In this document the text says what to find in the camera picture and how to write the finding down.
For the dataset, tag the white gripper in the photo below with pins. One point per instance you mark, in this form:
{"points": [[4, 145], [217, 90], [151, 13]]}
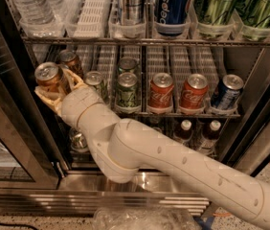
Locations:
{"points": [[78, 102]]}

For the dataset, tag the orange soda can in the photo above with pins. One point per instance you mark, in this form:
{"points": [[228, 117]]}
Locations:
{"points": [[50, 77], [71, 61]]}

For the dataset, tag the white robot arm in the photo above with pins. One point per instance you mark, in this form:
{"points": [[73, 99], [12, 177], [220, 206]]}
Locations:
{"points": [[120, 147]]}

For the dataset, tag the white green patterned can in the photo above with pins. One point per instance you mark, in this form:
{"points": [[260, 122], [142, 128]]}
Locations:
{"points": [[96, 80]]}

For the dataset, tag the silver green can bottom shelf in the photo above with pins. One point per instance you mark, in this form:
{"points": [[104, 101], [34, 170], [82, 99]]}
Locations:
{"points": [[78, 141]]}

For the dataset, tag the front green soda can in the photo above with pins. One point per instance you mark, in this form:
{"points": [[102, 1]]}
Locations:
{"points": [[127, 90]]}

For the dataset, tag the green soda can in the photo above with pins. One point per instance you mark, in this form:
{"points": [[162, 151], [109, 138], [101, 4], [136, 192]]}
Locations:
{"points": [[127, 90], [128, 64]]}

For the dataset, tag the rear green soda can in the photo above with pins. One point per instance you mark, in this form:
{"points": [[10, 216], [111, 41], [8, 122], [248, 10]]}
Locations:
{"points": [[128, 64]]}

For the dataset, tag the glass fridge door left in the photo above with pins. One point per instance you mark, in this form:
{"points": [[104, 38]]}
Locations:
{"points": [[28, 151]]}

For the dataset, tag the left red Coca-Cola can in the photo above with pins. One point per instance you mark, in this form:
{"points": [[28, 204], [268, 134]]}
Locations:
{"points": [[161, 87]]}

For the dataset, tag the red coca-cola can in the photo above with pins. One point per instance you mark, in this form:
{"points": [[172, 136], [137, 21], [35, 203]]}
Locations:
{"points": [[161, 87], [193, 92]]}

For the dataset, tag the plaid tall can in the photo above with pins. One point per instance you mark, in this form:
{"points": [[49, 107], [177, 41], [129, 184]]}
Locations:
{"points": [[131, 12]]}

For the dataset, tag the right red Coca-Cola can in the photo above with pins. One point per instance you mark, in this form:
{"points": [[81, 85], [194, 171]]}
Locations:
{"points": [[193, 92]]}

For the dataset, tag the large blue Pepsi can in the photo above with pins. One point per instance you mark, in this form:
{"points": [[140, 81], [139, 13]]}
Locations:
{"points": [[170, 16]]}

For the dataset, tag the stainless steel fridge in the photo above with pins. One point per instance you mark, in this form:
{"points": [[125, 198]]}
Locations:
{"points": [[82, 188]]}

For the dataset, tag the blue Pepsi can middle shelf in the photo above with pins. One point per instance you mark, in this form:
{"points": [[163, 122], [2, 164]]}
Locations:
{"points": [[227, 92]]}

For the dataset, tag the left green tall can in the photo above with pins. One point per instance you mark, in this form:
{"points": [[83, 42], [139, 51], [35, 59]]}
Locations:
{"points": [[213, 16]]}

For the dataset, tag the steel fridge door right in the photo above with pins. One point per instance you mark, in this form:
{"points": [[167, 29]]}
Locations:
{"points": [[258, 155]]}

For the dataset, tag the clear water bottle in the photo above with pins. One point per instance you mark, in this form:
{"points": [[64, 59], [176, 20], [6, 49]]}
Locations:
{"points": [[35, 12]]}

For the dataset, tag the left brown bottle white cap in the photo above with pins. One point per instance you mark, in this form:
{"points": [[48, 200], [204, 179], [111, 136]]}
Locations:
{"points": [[183, 132]]}

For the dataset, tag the brown bottle white cap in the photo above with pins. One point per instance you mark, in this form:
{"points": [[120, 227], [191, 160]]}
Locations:
{"points": [[183, 132], [208, 137]]}

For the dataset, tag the right brown bottle white cap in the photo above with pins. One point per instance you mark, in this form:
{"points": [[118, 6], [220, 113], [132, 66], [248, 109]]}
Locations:
{"points": [[208, 137]]}

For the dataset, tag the blue tape piece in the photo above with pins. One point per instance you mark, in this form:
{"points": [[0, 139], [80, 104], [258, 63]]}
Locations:
{"points": [[205, 223]]}

